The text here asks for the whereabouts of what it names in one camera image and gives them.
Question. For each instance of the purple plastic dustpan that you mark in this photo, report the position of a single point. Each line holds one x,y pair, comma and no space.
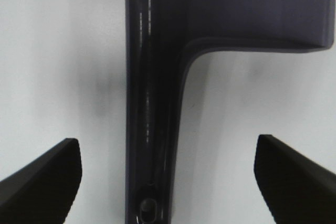
164,37

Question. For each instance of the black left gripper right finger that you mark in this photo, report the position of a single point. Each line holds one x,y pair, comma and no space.
295,189

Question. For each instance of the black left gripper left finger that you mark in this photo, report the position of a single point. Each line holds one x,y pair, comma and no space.
44,190

